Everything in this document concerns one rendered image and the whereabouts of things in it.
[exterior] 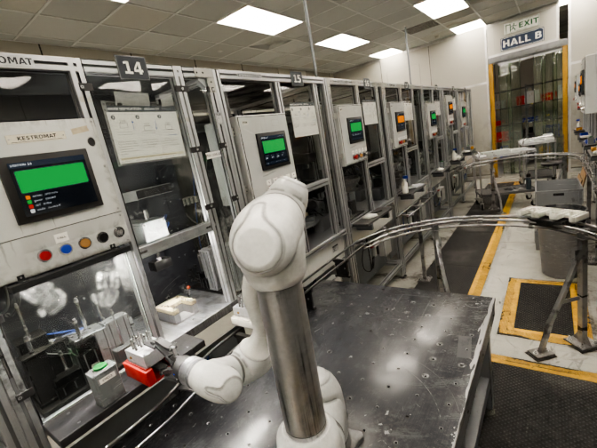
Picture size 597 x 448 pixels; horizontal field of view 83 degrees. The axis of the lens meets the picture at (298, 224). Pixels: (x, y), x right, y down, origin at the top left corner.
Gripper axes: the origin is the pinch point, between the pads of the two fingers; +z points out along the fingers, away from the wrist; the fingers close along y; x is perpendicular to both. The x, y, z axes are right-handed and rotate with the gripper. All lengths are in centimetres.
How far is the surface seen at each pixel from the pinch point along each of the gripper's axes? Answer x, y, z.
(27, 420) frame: 34.8, -5.3, 15.6
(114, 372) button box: 13.0, 0.8, 2.2
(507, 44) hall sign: -850, 204, -34
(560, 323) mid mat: -231, -89, -119
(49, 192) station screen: 11, 61, 14
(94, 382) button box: 18.9, 1.3, 2.5
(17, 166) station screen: 17, 70, 14
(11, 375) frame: 34.5, 10.2, 16.7
